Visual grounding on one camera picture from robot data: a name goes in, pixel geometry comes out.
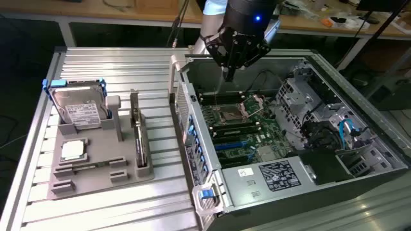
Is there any black box on floor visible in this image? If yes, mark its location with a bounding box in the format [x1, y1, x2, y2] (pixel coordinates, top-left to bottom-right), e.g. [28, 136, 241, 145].
[365, 77, 411, 111]

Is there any silver CPU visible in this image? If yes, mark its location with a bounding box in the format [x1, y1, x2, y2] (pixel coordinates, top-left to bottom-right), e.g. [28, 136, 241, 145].
[60, 141, 87, 160]

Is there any black looped case wire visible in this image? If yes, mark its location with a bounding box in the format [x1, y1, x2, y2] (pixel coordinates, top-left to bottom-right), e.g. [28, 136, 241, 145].
[245, 69, 280, 93]

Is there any grey plastic parts rack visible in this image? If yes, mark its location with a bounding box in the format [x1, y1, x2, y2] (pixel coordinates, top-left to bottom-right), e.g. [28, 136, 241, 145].
[47, 95, 156, 201]

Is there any wooden workbench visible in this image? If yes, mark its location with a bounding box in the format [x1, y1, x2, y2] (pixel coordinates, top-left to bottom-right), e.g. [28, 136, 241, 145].
[0, 0, 411, 46]

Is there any CPU socket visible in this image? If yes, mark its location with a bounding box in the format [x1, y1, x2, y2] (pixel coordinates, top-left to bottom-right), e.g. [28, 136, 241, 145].
[216, 104, 249, 121]

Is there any white small object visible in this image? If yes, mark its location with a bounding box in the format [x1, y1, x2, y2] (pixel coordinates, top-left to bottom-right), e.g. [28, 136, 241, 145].
[333, 16, 367, 29]

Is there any grey power supply unit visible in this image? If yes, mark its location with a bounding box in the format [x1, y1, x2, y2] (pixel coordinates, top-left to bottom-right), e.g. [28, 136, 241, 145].
[221, 156, 319, 207]

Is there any metal disk bay cage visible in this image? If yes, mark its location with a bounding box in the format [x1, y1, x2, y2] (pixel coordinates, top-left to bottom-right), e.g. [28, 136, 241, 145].
[275, 77, 325, 135]

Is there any hard disk in blue carrier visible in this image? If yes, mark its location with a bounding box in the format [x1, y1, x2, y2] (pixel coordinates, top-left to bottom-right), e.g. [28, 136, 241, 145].
[41, 77, 112, 126]

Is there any green motherboard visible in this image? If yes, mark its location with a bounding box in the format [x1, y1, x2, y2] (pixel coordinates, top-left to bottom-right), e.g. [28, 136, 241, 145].
[195, 91, 299, 169]

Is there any black slanted pole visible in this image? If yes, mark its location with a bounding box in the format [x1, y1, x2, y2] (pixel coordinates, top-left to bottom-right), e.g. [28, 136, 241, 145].
[335, 0, 411, 70]

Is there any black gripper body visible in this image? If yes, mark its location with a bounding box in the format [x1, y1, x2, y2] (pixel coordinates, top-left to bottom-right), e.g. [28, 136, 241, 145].
[223, 0, 277, 41]

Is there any silver chipset heatsink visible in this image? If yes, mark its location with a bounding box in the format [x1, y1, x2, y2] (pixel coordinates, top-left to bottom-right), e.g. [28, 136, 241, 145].
[256, 146, 279, 162]

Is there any black monitor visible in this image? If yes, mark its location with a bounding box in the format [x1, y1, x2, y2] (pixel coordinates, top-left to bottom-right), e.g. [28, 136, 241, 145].
[356, 0, 411, 13]

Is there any open black PC case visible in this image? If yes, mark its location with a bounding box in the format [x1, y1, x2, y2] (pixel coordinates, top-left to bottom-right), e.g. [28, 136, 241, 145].
[168, 49, 411, 231]

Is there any hanging cable with plug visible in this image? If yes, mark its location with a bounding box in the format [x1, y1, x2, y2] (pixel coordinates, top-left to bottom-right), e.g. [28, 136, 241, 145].
[167, 0, 189, 49]

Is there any blue expansion slot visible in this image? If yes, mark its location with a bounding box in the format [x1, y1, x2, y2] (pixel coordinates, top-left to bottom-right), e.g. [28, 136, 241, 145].
[213, 141, 244, 151]

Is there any blue wire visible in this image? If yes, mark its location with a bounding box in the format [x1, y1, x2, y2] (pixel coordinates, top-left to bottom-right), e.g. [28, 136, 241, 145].
[339, 119, 356, 151]

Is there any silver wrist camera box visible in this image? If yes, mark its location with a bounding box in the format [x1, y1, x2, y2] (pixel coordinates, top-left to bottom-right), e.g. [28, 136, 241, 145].
[263, 18, 283, 45]

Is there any metal socket cover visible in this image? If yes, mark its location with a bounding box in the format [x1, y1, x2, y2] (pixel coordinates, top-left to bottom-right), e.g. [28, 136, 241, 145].
[240, 94, 269, 116]

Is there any green RAM stick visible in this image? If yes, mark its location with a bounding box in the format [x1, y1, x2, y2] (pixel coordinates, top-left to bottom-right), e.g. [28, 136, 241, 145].
[72, 161, 112, 169]

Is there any black graphics card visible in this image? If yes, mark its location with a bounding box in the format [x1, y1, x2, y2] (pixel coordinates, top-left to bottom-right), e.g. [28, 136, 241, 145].
[129, 88, 151, 169]

